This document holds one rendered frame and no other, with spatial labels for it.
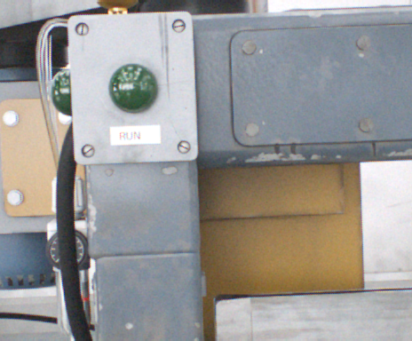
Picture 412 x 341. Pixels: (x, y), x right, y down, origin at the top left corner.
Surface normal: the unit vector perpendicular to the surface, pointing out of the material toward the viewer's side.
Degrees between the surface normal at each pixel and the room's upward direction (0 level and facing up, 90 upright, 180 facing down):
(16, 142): 90
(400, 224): 89
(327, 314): 90
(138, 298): 90
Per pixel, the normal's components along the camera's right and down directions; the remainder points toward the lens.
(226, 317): 0.29, 0.04
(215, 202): 0.03, 0.05
